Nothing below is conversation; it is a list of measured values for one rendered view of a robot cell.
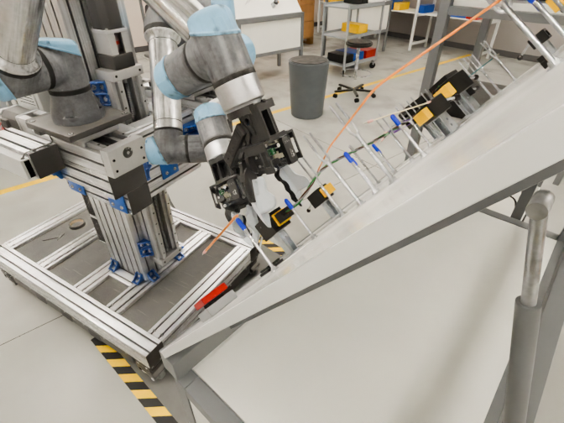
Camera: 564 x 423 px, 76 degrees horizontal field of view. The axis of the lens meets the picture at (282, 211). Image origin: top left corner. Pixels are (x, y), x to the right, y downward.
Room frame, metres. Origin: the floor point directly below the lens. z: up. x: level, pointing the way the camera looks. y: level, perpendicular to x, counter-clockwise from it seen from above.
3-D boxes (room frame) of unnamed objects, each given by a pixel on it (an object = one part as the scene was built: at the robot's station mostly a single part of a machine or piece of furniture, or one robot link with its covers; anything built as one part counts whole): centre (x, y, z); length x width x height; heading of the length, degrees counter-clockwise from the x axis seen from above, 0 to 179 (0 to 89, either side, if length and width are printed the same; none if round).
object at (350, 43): (4.85, -0.97, 0.34); 0.58 x 0.55 x 0.69; 90
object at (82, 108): (1.10, 0.64, 1.21); 0.15 x 0.15 x 0.10
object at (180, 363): (0.89, -0.13, 0.83); 1.18 x 0.05 x 0.06; 138
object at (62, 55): (1.09, 0.65, 1.33); 0.13 x 0.12 x 0.14; 150
